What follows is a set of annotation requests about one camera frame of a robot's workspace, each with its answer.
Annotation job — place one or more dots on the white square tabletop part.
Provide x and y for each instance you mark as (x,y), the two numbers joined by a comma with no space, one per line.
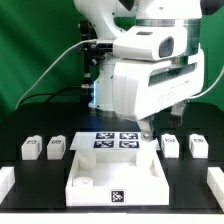
(116,178)

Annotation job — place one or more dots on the white obstacle block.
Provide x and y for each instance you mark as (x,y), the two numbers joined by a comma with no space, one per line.
(215,180)
(7,180)

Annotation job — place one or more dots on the black rear camera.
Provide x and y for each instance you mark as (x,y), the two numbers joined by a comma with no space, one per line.
(105,45)

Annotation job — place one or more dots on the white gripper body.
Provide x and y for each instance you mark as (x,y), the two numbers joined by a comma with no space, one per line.
(141,88)

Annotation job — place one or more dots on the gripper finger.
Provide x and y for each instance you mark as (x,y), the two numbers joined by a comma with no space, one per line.
(146,128)
(176,115)

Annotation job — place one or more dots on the white right obstacle block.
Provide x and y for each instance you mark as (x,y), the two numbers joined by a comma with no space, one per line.
(215,180)

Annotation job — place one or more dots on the white front edge strip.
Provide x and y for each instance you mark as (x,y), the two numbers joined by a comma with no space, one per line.
(109,219)

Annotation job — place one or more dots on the white tag sheet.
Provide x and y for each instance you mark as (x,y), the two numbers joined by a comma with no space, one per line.
(111,140)

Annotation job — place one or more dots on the white left obstacle block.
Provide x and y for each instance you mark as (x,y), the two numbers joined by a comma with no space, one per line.
(7,180)

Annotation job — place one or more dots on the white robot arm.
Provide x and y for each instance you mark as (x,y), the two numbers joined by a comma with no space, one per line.
(112,18)

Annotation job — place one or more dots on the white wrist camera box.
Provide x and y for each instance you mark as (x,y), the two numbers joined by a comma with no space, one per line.
(151,43)

